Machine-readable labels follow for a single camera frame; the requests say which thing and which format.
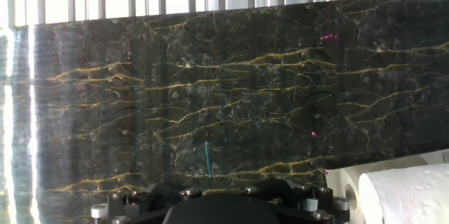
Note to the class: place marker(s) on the white cup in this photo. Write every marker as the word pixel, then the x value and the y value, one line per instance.
pixel 403 196

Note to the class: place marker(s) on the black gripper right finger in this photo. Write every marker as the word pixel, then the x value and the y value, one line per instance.
pixel 315 203

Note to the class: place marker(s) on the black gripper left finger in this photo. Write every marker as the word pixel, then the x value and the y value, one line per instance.
pixel 119 210

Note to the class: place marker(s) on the black marble mat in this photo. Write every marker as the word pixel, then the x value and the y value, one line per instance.
pixel 224 94

